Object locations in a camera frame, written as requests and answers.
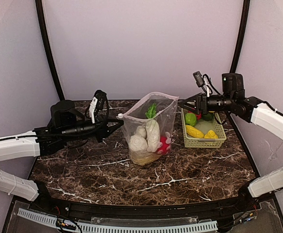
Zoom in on grey toy mushroom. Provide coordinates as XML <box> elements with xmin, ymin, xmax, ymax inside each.
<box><xmin>128</xmin><ymin>126</ymin><xmax>148</xmax><ymax>151</ymax></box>

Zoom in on clear zip top bag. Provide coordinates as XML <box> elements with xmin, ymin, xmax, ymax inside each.
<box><xmin>117</xmin><ymin>92</ymin><xmax>179</xmax><ymax>166</ymax></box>

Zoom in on white toy radish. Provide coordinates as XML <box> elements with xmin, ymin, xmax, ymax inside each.
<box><xmin>145</xmin><ymin>103</ymin><xmax>160</xmax><ymax>152</ymax></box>

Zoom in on toy napa cabbage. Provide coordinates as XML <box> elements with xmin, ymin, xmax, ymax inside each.
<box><xmin>129</xmin><ymin>150</ymin><xmax>161</xmax><ymax>166</ymax></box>

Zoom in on red toy pepper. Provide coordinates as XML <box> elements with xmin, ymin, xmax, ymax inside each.
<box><xmin>156</xmin><ymin>136</ymin><xmax>171</xmax><ymax>155</ymax></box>

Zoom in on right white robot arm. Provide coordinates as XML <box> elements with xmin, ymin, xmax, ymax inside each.
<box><xmin>180</xmin><ymin>71</ymin><xmax>283</xmax><ymax>199</ymax></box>

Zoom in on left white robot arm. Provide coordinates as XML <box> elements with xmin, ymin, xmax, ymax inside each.
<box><xmin>0</xmin><ymin>98</ymin><xmax>124</xmax><ymax>201</ymax></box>

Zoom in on green toy apple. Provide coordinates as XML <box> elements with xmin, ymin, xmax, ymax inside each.
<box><xmin>185</xmin><ymin>113</ymin><xmax>197</xmax><ymax>127</ymax></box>

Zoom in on red toy apple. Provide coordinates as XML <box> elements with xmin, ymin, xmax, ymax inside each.
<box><xmin>196</xmin><ymin>114</ymin><xmax>202</xmax><ymax>120</ymax></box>

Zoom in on dark green toy lime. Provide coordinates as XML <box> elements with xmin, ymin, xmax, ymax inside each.
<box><xmin>202</xmin><ymin>113</ymin><xmax>214</xmax><ymax>121</ymax></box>

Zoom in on yellow toy corn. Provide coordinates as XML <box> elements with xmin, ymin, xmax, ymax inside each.
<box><xmin>186</xmin><ymin>125</ymin><xmax>204</xmax><ymax>138</ymax></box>

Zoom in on green perforated plastic basket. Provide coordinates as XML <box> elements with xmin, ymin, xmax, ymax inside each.
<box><xmin>181</xmin><ymin>109</ymin><xmax>227</xmax><ymax>149</ymax></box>

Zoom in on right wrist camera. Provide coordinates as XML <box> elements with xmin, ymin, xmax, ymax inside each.
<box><xmin>193</xmin><ymin>71</ymin><xmax>213</xmax><ymax>97</ymax></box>

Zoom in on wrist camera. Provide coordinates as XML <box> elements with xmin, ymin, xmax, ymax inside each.
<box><xmin>84</xmin><ymin>90</ymin><xmax>108</xmax><ymax>123</ymax></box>
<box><xmin>193</xmin><ymin>71</ymin><xmax>213</xmax><ymax>97</ymax></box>

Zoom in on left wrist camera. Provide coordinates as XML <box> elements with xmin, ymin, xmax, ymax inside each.
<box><xmin>84</xmin><ymin>90</ymin><xmax>108</xmax><ymax>123</ymax></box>

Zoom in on white slotted cable duct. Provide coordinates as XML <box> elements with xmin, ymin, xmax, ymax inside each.
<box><xmin>17</xmin><ymin>208</ymin><xmax>218</xmax><ymax>233</ymax></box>

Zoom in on right black frame post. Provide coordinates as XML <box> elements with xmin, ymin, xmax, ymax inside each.
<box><xmin>230</xmin><ymin>0</ymin><xmax>251</xmax><ymax>73</ymax></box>

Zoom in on black frame post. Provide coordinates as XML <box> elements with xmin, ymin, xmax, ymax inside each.
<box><xmin>35</xmin><ymin>0</ymin><xmax>65</xmax><ymax>100</ymax></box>
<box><xmin>230</xmin><ymin>0</ymin><xmax>251</xmax><ymax>73</ymax></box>

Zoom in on black front table rail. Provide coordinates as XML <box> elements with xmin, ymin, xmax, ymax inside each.
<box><xmin>30</xmin><ymin>187</ymin><xmax>256</xmax><ymax>220</ymax></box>

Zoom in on left black frame post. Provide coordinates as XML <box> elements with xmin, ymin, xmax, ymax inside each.
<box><xmin>35</xmin><ymin>0</ymin><xmax>65</xmax><ymax>100</ymax></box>

